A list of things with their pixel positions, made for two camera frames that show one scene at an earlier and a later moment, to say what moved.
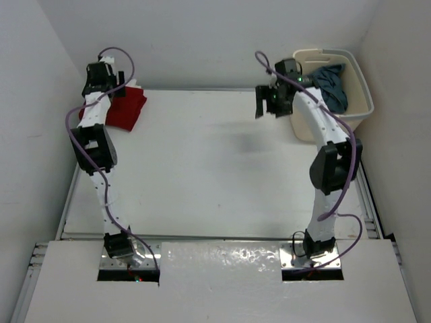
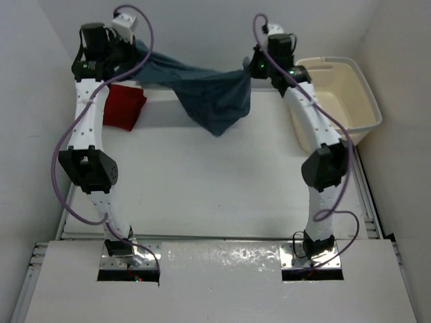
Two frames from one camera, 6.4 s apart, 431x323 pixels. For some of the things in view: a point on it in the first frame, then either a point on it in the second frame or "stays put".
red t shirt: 124,111 stays put
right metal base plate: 293,256 stays put
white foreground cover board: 219,282 stays put
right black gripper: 264,92 to 253,71
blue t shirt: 328,79 to 219,99
